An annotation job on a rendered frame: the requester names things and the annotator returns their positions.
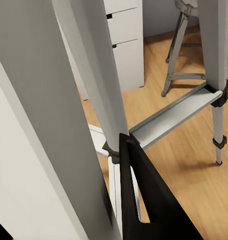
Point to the camera tripod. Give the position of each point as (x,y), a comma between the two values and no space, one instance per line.
(51,183)

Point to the taboret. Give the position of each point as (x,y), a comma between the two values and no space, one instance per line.
(187,8)

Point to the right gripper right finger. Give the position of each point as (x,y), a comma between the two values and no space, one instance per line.
(168,220)

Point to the desk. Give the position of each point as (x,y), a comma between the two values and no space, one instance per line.
(125,21)

